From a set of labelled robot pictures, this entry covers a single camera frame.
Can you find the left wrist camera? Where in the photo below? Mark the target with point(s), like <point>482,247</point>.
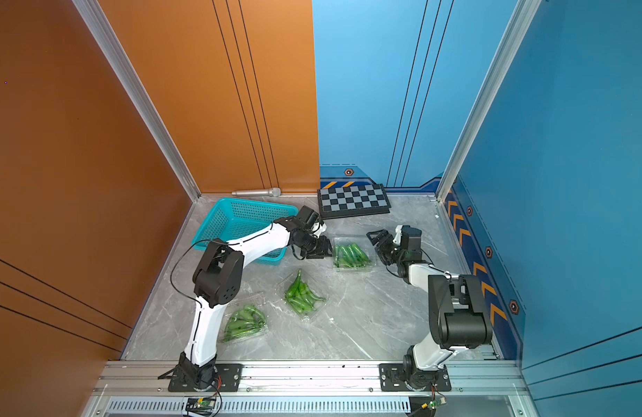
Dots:
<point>310,221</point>

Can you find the left green circuit board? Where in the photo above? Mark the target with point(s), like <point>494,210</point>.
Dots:
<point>201,406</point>

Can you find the right green circuit board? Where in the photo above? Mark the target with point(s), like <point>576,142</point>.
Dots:
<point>432,405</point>

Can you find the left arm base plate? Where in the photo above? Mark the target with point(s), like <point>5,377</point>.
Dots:
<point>222,377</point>

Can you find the clear clamshell container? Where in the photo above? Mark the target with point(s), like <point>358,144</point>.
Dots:
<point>257,300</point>
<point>362,242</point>
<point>314,284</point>

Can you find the black white checkerboard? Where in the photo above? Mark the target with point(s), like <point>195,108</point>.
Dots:
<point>353,201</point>

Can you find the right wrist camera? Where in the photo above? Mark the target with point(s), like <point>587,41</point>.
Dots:
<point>408,238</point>

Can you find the white vent grille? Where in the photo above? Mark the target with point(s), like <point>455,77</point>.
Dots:
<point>264,405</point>

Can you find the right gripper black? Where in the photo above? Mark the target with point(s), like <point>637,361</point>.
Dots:
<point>389,238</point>

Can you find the aluminium front rail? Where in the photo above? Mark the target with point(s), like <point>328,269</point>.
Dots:
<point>311,378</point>

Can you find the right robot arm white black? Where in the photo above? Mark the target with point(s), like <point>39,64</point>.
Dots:
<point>457,313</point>

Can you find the green circuit board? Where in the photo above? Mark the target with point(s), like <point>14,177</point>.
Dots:
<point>432,405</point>
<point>201,406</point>

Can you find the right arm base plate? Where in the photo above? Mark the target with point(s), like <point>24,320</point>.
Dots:
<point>394,377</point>

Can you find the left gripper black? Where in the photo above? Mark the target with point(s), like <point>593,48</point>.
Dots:
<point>324,249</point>

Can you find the green peppers bunch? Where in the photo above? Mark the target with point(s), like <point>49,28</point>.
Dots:
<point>244,323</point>
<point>350,256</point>
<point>300,296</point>

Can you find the teal plastic basket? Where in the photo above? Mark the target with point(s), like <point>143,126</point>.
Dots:
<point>232,218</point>

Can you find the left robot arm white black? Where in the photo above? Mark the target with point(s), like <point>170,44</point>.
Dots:
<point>217,280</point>

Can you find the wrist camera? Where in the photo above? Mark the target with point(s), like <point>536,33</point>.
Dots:
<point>310,221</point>
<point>408,238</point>

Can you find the silver metal cylinder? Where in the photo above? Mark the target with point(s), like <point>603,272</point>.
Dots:
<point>272,192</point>

